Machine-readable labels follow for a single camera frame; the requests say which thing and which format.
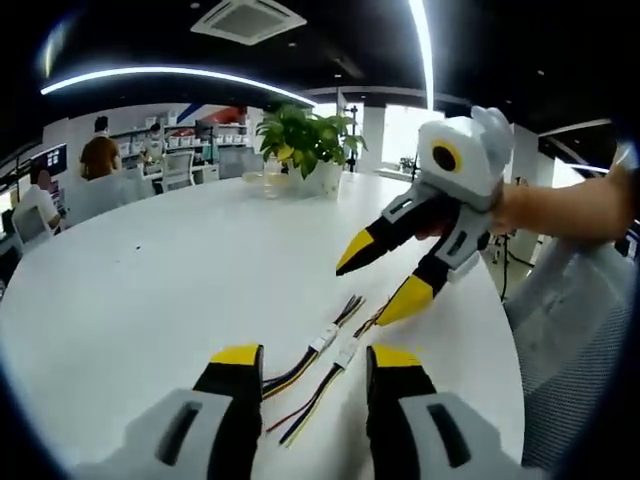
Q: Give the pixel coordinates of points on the ceiling air conditioner vent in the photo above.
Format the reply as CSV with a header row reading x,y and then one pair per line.
x,y
248,21

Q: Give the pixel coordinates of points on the small green plant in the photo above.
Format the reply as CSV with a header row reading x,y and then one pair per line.
x,y
407,164

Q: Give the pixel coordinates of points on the grey mesh office chair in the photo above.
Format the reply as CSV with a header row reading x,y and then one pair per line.
x,y
575,350

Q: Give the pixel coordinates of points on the black tripod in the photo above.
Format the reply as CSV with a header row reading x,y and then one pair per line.
x,y
510,255

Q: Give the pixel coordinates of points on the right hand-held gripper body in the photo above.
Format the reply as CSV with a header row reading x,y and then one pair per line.
x,y
475,160

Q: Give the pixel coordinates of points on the curved ceiling light strip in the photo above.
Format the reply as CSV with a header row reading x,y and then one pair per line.
x,y
175,75
425,50

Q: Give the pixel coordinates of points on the green plant in white pot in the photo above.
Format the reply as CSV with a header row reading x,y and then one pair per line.
x,y
310,142

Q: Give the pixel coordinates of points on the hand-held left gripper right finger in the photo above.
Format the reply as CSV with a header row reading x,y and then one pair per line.
x,y
415,425

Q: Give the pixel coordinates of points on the white office chair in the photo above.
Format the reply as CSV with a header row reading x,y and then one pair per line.
x,y
178,170

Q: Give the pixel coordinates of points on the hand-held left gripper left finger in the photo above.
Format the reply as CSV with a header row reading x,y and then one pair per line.
x,y
200,425

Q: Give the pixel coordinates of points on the computer monitor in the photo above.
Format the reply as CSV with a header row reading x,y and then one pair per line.
x,y
50,159

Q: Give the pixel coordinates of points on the black stand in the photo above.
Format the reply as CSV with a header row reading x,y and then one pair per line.
x,y
355,135

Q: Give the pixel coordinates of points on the glass bowl near plant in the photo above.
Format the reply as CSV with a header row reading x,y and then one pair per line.
x,y
265,181

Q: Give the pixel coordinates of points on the shelf with white boxes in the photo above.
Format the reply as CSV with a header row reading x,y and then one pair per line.
x,y
200,132

